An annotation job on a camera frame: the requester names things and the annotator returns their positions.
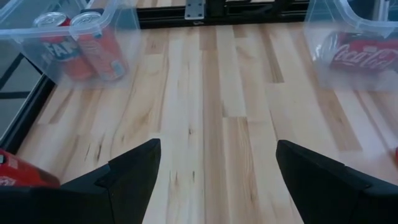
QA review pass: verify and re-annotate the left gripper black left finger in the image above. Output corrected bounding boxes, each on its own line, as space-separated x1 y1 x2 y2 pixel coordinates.
0 138 162 224

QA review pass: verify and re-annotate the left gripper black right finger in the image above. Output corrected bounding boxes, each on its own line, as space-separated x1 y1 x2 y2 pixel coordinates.
275 139 398 224

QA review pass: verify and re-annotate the red Coca-Cola can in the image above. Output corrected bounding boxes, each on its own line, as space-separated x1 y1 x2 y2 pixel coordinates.
0 148 60 188
313 30 398 76

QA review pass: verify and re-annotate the Fanta soda can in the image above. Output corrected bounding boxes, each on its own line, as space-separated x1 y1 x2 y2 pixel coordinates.
70 11 129 83
32 11 94 81

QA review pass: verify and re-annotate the clear plastic bin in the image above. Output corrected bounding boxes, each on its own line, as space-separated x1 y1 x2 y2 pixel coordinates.
0 0 142 90
303 0 398 91

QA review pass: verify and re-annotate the silver metal bracket plate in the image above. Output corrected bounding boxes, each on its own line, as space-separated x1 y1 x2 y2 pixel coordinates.
184 0 206 21

